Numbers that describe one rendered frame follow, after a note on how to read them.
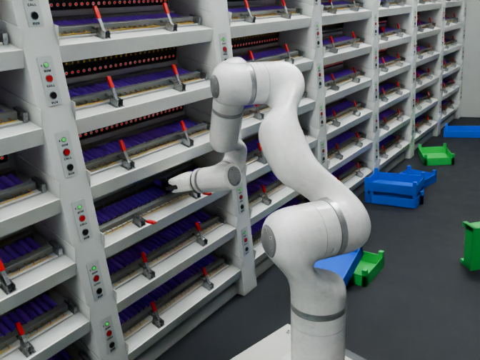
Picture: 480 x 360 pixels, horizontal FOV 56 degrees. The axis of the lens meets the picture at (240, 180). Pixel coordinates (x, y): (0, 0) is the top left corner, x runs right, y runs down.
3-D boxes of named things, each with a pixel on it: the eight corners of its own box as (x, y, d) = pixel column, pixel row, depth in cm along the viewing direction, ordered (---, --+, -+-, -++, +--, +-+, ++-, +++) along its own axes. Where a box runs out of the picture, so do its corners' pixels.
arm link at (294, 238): (358, 312, 97) (362, 206, 90) (281, 336, 90) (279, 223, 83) (326, 286, 107) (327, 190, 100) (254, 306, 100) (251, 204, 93)
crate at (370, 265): (384, 266, 207) (384, 250, 205) (366, 288, 192) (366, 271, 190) (325, 251, 225) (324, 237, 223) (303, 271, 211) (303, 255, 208)
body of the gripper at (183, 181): (207, 165, 156) (185, 168, 163) (186, 174, 148) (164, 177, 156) (213, 186, 157) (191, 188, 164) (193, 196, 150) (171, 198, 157)
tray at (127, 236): (229, 193, 182) (233, 171, 177) (103, 260, 138) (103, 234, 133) (193, 173, 191) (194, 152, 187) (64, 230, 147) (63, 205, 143)
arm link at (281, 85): (297, 271, 95) (361, 255, 101) (321, 251, 85) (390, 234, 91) (227, 84, 115) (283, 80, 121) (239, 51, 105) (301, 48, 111)
